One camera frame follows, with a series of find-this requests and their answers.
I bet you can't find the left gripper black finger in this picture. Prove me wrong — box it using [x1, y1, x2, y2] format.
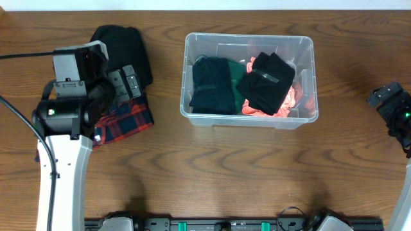
[123, 65, 142, 98]
[107, 69, 130, 104]

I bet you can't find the dark navy garment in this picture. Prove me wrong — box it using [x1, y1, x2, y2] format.
[189, 56, 236, 115]

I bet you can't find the orange garment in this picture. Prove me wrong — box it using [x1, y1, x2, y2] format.
[242, 57, 297, 117]

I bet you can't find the dark green cloth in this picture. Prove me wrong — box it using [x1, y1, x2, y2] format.
[227, 60, 247, 114]

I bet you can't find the black ribbed garment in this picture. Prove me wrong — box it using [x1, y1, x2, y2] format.
[236, 52, 295, 116]

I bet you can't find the clear plastic storage bin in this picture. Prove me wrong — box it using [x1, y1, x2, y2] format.
[180, 32, 319, 130]

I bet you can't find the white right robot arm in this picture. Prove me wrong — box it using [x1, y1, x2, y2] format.
[302, 82, 410, 231]

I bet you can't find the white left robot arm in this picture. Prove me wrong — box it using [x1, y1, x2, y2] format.
[32, 65, 115, 230]

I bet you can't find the red plaid folded shirt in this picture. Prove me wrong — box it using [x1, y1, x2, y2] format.
[93, 92, 154, 148]

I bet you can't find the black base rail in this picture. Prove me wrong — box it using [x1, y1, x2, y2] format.
[83, 209, 385, 231]

